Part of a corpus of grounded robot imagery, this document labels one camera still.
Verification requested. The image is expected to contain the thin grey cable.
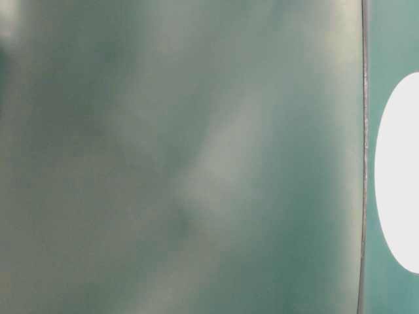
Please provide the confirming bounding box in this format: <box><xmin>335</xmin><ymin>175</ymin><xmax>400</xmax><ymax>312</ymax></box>
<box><xmin>356</xmin><ymin>0</ymin><xmax>371</xmax><ymax>314</ymax></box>

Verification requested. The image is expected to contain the white round bowl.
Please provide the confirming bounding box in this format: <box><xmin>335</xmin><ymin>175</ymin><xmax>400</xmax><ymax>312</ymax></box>
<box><xmin>374</xmin><ymin>73</ymin><xmax>418</xmax><ymax>273</ymax></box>

